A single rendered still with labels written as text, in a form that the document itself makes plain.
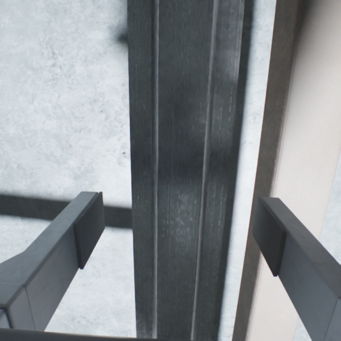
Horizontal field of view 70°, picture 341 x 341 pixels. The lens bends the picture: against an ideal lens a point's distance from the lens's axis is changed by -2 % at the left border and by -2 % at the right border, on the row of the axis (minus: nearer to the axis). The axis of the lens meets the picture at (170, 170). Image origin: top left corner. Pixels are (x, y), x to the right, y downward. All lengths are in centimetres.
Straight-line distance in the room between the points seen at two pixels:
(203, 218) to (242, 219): 45
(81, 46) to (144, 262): 45
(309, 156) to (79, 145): 45
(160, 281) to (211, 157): 9
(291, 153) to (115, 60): 39
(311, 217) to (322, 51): 15
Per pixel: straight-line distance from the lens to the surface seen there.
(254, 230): 17
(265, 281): 31
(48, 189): 64
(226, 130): 16
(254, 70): 54
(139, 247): 19
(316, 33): 25
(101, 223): 16
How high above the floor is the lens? 52
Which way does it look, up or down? 72 degrees down
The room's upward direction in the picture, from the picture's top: 174 degrees counter-clockwise
